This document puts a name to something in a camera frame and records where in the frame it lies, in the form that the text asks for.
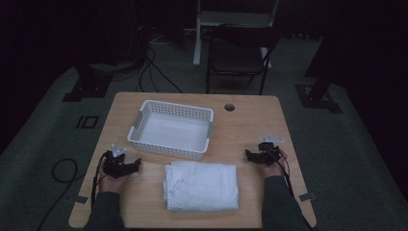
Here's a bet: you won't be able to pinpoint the black floor cables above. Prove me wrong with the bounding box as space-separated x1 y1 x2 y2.
136 46 184 94

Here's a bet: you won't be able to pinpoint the black folding chair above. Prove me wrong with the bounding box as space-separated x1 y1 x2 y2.
205 23 283 96

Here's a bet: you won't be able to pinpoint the white floor cable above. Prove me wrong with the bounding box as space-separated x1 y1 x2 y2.
148 28 197 46

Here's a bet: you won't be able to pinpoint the person's right hand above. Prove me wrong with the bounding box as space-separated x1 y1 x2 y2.
260 148 289 179

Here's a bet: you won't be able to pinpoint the black looped floor cable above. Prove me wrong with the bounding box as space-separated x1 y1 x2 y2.
36 157 87 231

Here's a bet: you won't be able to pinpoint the hand-held gripper cable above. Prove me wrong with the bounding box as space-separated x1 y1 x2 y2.
89 151 110 212
271 149 318 231

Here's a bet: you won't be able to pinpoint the white cloth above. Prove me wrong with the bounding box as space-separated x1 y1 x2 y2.
162 160 241 213

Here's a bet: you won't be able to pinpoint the person's left hand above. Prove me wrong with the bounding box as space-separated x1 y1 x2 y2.
97 159 130 195

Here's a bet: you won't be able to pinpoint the left hand-held gripper cable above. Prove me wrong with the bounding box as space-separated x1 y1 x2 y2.
89 151 110 212

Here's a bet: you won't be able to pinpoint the right hand-held gripper cable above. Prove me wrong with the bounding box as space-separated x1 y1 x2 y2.
271 149 318 231

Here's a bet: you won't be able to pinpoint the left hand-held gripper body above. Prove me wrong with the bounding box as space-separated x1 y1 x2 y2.
102 143 134 179

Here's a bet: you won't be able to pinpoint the white desk frame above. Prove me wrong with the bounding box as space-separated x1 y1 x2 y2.
192 0 281 70

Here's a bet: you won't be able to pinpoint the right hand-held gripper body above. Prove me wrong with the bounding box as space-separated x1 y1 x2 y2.
253 134 285 167

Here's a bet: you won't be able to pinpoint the white plastic basket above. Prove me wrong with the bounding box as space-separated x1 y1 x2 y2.
126 99 215 162

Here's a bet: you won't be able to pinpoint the black stand base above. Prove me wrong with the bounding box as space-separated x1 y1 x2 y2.
294 0 344 115
62 62 114 103

